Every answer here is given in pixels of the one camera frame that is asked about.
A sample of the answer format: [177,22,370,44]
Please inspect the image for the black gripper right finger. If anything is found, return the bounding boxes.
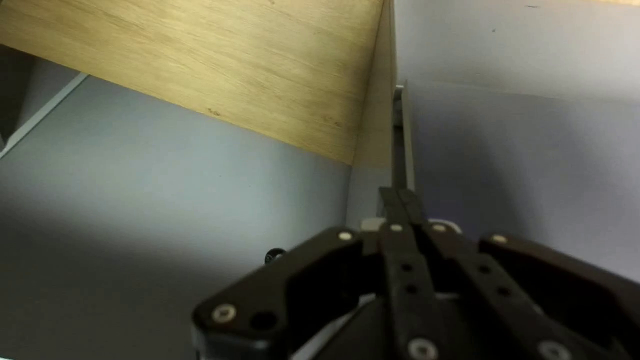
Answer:
[398,190,599,360]

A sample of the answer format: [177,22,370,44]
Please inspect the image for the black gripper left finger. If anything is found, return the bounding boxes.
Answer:
[379,188,437,360]

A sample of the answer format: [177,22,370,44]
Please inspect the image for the grey cabinet with wooden top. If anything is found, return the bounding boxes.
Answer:
[0,0,640,360]

